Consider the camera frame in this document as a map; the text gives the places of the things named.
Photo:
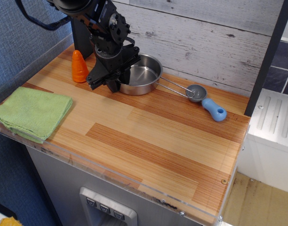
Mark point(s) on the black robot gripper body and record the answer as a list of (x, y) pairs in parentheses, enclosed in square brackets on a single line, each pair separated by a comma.
[(111, 58)]

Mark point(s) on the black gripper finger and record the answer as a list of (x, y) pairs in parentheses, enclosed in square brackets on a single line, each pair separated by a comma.
[(113, 85), (125, 76)]

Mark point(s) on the stainless steel pot with handle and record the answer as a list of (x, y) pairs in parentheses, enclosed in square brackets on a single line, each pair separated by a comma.
[(144, 78)]

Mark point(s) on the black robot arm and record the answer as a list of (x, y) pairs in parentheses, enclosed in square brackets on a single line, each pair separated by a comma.
[(97, 15)]

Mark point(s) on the orange plastic toy carrot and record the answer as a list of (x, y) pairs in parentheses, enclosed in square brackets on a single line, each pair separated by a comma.
[(79, 67)]

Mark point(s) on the grey blue toy scoop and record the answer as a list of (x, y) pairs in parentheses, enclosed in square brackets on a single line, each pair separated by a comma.
[(197, 93)]

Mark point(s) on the green folded cloth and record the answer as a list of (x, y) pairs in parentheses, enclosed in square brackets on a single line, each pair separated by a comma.
[(33, 114)]

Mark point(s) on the clear acrylic edge guard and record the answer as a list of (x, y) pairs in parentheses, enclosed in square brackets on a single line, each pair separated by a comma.
[(150, 184)]

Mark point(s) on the silver dispenser panel with buttons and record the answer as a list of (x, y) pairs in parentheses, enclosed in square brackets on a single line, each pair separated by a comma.
[(103, 211)]

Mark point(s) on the white ribbed toy sink unit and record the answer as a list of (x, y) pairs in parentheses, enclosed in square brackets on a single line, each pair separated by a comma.
[(264, 156)]

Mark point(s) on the yellow object at corner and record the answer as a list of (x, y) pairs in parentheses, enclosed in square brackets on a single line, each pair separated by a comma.
[(10, 222)]

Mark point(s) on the dark grey left post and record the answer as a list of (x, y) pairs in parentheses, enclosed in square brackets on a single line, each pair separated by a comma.
[(81, 38)]

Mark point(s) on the dark grey post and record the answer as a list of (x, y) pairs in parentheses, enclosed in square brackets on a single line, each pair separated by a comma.
[(81, 38), (268, 58)]

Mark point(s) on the dark grey right post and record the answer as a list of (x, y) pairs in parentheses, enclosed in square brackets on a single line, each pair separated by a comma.
[(268, 58)]

